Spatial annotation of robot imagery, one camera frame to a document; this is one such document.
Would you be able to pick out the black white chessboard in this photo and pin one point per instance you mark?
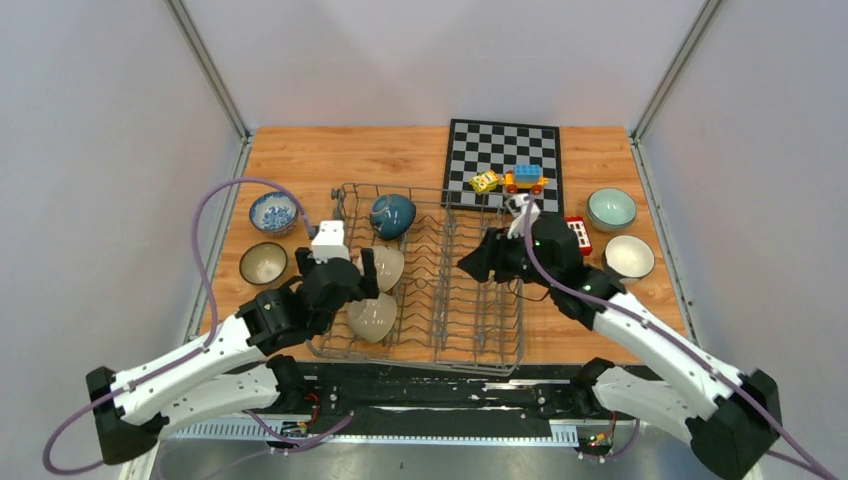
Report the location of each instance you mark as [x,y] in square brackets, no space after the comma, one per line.
[479,146]

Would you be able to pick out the blue orange toy car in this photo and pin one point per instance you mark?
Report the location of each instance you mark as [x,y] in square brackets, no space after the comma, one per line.
[524,177]

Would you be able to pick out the grey wire dish rack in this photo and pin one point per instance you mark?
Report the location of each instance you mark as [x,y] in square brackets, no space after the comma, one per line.
[445,320]

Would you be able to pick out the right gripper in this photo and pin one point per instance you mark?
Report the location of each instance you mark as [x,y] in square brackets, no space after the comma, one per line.
[491,255]

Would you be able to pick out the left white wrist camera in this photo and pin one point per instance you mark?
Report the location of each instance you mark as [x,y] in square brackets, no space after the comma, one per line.
[329,242]

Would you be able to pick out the teal white bowl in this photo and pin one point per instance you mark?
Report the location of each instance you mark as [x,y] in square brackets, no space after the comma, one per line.
[628,259]

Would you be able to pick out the white blue floral bowl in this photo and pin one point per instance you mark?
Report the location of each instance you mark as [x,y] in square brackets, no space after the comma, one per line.
[273,210]

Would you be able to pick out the light teal checked bowl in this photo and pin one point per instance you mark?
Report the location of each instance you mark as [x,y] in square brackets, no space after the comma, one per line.
[611,210]

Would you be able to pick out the dark patterned bowl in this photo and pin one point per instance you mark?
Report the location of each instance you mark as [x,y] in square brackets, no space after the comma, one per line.
[263,263]

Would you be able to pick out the red toy brick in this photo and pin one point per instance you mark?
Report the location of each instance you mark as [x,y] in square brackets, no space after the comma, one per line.
[577,225]

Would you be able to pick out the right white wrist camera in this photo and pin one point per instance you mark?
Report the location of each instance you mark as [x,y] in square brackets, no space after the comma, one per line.
[524,210]

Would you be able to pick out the beige bowl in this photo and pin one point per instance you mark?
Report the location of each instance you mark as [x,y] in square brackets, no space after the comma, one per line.
[372,319]
[389,263]

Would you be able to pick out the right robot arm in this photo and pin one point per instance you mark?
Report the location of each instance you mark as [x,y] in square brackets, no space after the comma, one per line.
[676,371]

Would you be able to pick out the dark blue bowl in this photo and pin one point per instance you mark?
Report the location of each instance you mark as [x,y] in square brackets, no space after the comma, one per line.
[391,215]

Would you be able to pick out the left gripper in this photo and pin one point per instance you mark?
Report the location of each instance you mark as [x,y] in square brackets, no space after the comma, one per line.
[370,283]

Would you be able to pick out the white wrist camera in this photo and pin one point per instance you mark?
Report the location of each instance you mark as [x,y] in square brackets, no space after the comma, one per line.
[329,242]
[524,210]

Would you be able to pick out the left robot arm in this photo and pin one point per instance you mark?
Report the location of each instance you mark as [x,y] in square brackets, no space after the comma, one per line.
[235,367]

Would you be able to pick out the yellow toy block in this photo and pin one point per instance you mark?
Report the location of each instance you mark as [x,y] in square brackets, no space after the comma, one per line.
[484,182]

